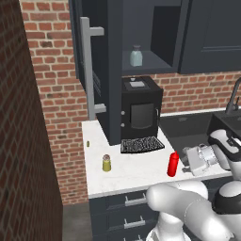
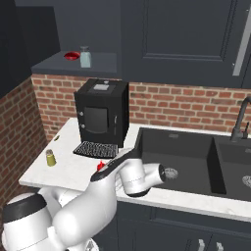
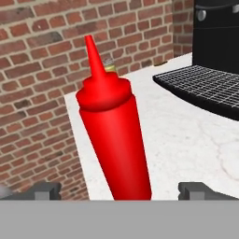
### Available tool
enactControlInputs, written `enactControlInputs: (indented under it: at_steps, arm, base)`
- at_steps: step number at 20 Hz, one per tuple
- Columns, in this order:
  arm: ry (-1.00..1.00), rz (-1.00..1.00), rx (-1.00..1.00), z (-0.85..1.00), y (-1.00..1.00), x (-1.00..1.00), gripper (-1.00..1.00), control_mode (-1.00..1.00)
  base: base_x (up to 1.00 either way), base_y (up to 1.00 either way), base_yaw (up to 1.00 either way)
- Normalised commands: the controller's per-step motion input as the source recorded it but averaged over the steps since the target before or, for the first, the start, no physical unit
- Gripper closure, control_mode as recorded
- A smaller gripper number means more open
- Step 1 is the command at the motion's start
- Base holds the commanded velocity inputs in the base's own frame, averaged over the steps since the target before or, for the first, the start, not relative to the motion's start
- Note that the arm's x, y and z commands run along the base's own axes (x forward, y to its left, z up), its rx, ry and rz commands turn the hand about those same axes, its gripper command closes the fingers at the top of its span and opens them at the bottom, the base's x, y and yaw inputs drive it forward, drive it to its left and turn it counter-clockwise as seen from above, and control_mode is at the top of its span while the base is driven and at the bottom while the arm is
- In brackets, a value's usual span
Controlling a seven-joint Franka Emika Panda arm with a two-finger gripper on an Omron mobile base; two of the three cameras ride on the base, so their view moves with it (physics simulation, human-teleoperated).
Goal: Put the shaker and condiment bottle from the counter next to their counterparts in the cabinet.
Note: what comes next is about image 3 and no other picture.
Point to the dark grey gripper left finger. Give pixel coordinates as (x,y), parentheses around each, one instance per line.
(43,191)

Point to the black coffee machine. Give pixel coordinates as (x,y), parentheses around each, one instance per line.
(211,59)

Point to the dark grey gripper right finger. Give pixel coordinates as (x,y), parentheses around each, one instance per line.
(193,191)

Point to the red squeeze condiment bottle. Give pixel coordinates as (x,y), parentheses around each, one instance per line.
(115,133)

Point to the yellow shaker with silver cap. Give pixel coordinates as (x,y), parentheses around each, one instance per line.
(109,66)

